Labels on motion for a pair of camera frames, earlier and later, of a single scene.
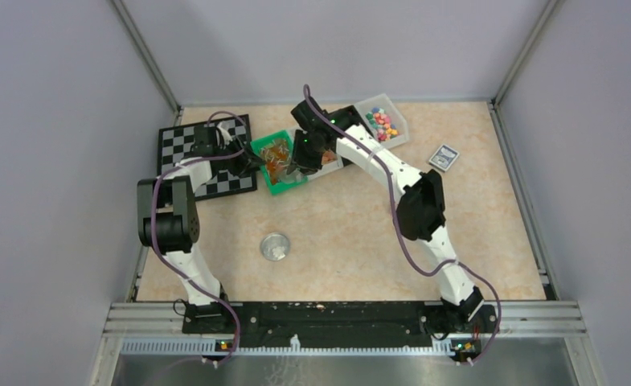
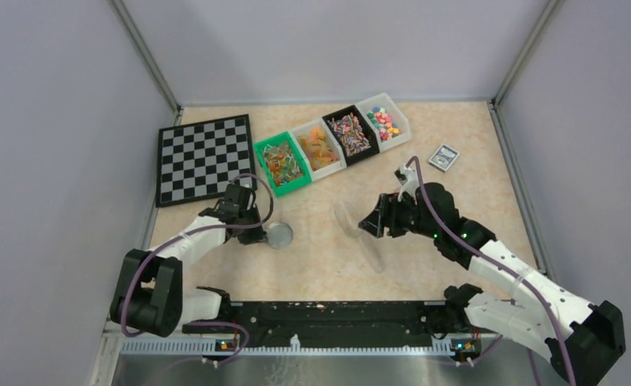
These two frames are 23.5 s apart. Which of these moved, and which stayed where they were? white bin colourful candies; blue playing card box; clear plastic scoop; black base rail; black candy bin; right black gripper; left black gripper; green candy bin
Moved: right black gripper; clear plastic scoop; left black gripper
Stayed: blue playing card box; green candy bin; white bin colourful candies; black base rail; black candy bin
